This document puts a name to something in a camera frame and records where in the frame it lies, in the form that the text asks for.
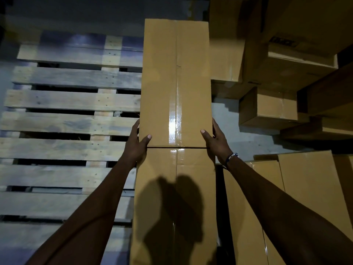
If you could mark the person's right hand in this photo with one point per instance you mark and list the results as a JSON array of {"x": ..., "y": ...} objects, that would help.
[{"x": 219, "y": 149}]

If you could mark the person's left hand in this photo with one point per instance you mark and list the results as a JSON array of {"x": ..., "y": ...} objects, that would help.
[{"x": 133, "y": 151}]

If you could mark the person's right thumb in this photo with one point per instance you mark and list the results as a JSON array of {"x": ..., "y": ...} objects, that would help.
[{"x": 206, "y": 137}]

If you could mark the person's left thumb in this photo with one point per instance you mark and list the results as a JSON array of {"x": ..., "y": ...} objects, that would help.
[{"x": 145, "y": 140}]

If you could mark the long taped cardboard carton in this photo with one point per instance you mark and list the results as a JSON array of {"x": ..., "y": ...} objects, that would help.
[
  {"x": 311, "y": 184},
  {"x": 245, "y": 223},
  {"x": 346, "y": 176},
  {"x": 171, "y": 206},
  {"x": 176, "y": 79}
]

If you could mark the person's left forearm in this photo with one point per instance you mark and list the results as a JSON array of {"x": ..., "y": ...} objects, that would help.
[{"x": 91, "y": 218}]

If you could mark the person's right forearm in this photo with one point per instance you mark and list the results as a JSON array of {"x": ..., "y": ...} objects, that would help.
[{"x": 281, "y": 215}]

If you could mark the grey wooden pallet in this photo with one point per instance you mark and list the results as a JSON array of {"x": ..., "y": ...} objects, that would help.
[{"x": 69, "y": 121}]

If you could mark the pile of brown cardboard boxes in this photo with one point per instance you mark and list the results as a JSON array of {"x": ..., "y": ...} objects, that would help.
[{"x": 281, "y": 60}]

